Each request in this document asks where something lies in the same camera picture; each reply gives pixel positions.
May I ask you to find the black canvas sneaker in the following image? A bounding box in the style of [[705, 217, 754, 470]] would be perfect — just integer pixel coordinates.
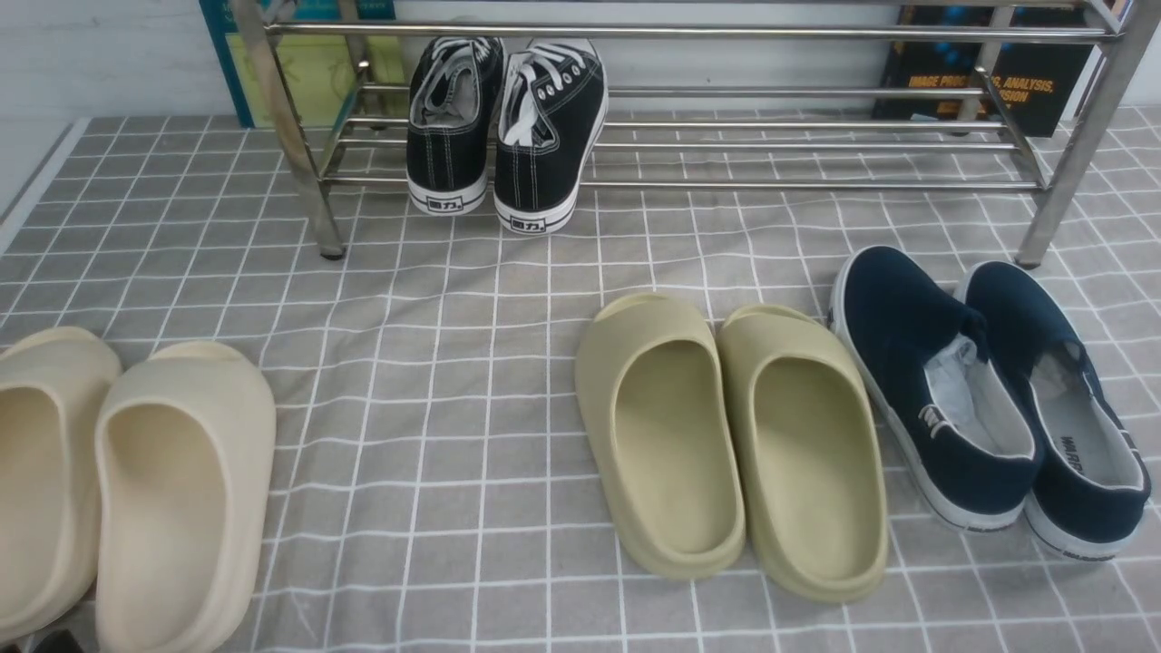
[[405, 36, 506, 216], [493, 40, 610, 236]]

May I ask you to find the navy slip-on shoe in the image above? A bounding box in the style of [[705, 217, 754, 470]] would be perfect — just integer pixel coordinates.
[[956, 261, 1152, 561], [825, 247, 1043, 532]]

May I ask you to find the right black canvas sneaker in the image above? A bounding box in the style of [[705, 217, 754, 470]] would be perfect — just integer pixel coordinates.
[[493, 40, 610, 236]]

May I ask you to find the cream foam slipper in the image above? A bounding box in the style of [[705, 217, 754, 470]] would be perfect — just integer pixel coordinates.
[[1, 327, 122, 643], [94, 340, 277, 652]]

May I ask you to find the silver metal shoe rack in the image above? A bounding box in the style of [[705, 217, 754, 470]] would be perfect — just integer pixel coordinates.
[[231, 1, 1158, 270]]

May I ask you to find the black image processing book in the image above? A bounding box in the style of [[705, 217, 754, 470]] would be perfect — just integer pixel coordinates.
[[871, 5, 1091, 138]]

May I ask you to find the right olive foam slipper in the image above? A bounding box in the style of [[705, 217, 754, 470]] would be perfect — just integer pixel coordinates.
[[717, 304, 889, 603]]

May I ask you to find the grey checked tablecloth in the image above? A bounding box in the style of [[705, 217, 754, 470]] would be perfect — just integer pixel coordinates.
[[3, 116, 1158, 652]]

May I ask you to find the left black canvas sneaker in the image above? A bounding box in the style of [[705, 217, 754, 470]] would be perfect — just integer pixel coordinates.
[[405, 36, 506, 216]]

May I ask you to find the teal and yellow book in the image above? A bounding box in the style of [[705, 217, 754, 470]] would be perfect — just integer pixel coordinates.
[[200, 1, 409, 129]]

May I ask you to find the left olive foam slipper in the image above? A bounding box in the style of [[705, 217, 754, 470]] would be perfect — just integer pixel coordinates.
[[574, 292, 747, 581]]

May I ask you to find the left cream foam slipper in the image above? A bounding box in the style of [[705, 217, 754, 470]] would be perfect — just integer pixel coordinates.
[[1, 327, 122, 643]]

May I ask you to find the right cream foam slipper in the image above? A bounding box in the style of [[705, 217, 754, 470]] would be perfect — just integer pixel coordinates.
[[94, 340, 277, 652]]

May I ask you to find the olive foam slipper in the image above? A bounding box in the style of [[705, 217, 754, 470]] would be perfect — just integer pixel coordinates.
[[574, 292, 747, 581], [717, 304, 889, 603]]

